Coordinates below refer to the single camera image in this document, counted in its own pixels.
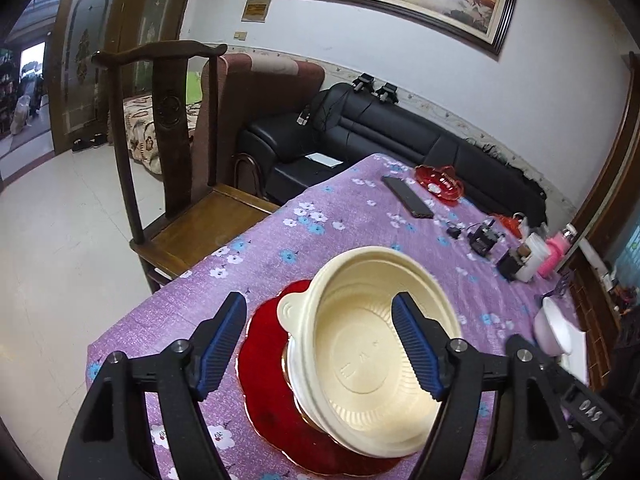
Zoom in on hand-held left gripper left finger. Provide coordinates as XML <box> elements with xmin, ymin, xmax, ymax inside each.
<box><xmin>59</xmin><ymin>291</ymin><xmax>249</xmax><ymax>480</ymax></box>

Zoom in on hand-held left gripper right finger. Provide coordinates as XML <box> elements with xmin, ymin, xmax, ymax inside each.
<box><xmin>391</xmin><ymin>292</ymin><xmax>581</xmax><ymax>480</ymax></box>

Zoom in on cream plastic bowl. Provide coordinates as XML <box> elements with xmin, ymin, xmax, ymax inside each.
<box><xmin>276</xmin><ymin>246</ymin><xmax>463</xmax><ymax>458</ymax></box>

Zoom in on white paper bowl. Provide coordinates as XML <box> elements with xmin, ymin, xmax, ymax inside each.
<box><xmin>534</xmin><ymin>296</ymin><xmax>573</xmax><ymax>356</ymax></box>
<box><xmin>285</xmin><ymin>340</ymin><xmax>351</xmax><ymax>441</ymax></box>

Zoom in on large red scalloped plate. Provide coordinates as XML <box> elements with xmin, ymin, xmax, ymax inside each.
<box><xmin>237</xmin><ymin>294</ymin><xmax>406</xmax><ymax>464</ymax></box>

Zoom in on dark wooden chair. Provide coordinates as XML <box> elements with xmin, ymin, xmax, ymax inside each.
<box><xmin>91</xmin><ymin>40</ymin><xmax>281</xmax><ymax>295</ymax></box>

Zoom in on white cup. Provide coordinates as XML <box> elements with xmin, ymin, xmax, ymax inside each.
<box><xmin>517</xmin><ymin>232</ymin><xmax>551</xmax><ymax>282</ymax></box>

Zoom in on purple floral tablecloth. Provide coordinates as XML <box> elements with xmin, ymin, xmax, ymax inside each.
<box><xmin>86</xmin><ymin>152</ymin><xmax>591</xmax><ymax>480</ymax></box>

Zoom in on black remote control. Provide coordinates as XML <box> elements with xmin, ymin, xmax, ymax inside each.
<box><xmin>381</xmin><ymin>175</ymin><xmax>435</xmax><ymax>220</ymax></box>

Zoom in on red plastic bag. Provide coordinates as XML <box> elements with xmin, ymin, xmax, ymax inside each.
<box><xmin>492</xmin><ymin>212</ymin><xmax>526</xmax><ymax>236</ymax></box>

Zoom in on pink bottle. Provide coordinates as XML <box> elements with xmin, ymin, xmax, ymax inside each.
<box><xmin>537</xmin><ymin>225</ymin><xmax>578</xmax><ymax>278</ymax></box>

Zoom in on small red scalloped plate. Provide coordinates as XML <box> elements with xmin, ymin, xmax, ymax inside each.
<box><xmin>415</xmin><ymin>164</ymin><xmax>466</xmax><ymax>206</ymax></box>

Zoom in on patterned blanket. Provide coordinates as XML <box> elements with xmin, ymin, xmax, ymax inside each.
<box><xmin>122</xmin><ymin>95</ymin><xmax>203</xmax><ymax>173</ymax></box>

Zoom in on black leather sofa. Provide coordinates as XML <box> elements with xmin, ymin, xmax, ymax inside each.
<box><xmin>235</xmin><ymin>82</ymin><xmax>548</xmax><ymax>228</ymax></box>

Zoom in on brown armchair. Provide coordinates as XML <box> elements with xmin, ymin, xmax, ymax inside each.
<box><xmin>197</xmin><ymin>54</ymin><xmax>326</xmax><ymax>201</ymax></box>

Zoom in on wooden glass-panel doors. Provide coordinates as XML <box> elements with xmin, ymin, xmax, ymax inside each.
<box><xmin>47</xmin><ymin>0</ymin><xmax>201</xmax><ymax>156</ymax></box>

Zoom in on wooden door frame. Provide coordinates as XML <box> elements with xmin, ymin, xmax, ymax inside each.
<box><xmin>570</xmin><ymin>52</ymin><xmax>640</xmax><ymax>396</ymax></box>

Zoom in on gold wall plaque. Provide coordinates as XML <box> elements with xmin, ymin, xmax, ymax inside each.
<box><xmin>241</xmin><ymin>0</ymin><xmax>273</xmax><ymax>23</ymax></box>

